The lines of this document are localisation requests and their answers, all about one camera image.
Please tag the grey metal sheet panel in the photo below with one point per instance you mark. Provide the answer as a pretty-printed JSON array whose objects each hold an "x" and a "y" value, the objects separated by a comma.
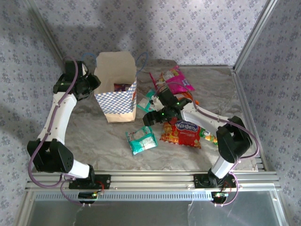
[{"x": 141, "y": 214}]

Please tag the large teal snack packet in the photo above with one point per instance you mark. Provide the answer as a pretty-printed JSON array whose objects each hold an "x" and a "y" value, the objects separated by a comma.
[{"x": 141, "y": 141}]

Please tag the red candy bag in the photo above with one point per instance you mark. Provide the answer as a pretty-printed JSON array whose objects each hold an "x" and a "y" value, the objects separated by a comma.
[{"x": 183, "y": 136}]

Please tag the purple snack packet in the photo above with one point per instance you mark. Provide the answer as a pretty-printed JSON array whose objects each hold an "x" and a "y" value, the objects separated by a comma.
[{"x": 121, "y": 87}]

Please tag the orange snack packet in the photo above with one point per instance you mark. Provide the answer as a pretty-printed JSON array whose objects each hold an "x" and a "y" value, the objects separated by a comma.
[{"x": 182, "y": 95}]

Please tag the aluminium side rail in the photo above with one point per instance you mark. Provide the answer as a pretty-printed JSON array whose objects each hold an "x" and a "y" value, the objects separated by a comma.
[{"x": 242, "y": 94}]

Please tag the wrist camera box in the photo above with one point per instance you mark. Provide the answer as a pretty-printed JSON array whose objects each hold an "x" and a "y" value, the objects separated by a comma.
[
  {"x": 82, "y": 68},
  {"x": 154, "y": 101}
]

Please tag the aluminium frame post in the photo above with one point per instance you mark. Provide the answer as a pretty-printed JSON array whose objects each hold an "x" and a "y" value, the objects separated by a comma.
[
  {"x": 35, "y": 11},
  {"x": 253, "y": 35}
]

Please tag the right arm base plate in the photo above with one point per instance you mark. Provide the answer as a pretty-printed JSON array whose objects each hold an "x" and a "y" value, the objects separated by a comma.
[{"x": 200, "y": 181}]

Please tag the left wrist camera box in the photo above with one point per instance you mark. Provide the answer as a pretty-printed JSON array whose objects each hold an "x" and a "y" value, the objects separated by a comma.
[{"x": 82, "y": 68}]

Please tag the pink snack packet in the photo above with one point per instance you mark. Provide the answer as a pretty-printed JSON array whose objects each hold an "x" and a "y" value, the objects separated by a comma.
[{"x": 181, "y": 80}]

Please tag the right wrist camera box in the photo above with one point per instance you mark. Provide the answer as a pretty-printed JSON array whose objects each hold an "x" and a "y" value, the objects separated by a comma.
[{"x": 154, "y": 101}]

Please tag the green yellow snack packet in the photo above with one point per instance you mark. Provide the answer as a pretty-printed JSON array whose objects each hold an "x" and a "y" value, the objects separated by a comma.
[{"x": 208, "y": 136}]

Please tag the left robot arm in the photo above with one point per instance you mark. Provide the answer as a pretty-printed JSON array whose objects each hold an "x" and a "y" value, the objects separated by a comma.
[{"x": 58, "y": 117}]

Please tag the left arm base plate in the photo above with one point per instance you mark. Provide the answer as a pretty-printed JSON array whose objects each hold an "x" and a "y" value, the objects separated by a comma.
[{"x": 105, "y": 181}]

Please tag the blue checkered paper bag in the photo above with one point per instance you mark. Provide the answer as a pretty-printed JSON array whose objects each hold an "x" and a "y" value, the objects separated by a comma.
[{"x": 117, "y": 106}]

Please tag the small teal snack packet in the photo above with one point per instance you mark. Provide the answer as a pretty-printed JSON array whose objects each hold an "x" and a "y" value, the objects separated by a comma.
[{"x": 144, "y": 103}]

